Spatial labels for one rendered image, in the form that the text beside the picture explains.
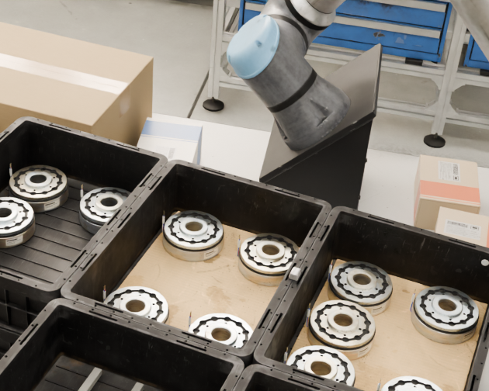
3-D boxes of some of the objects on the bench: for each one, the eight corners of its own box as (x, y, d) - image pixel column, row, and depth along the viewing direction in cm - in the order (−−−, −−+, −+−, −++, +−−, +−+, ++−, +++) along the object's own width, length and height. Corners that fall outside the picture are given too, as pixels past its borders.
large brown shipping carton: (-82, 163, 203) (-95, 79, 191) (-8, 96, 226) (-15, 18, 214) (93, 210, 194) (91, 125, 182) (151, 136, 218) (154, 57, 206)
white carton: (146, 152, 212) (147, 116, 207) (200, 159, 212) (202, 123, 206) (127, 205, 196) (127, 169, 191) (186, 213, 196) (188, 177, 190)
